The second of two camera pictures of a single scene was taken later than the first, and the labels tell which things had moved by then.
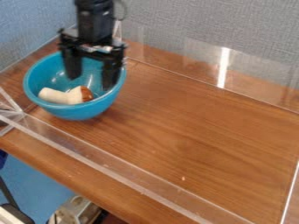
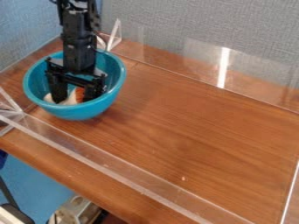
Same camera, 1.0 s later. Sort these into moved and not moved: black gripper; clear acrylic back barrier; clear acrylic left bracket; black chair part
Moved: black gripper
Not moved: clear acrylic left bracket; black chair part; clear acrylic back barrier
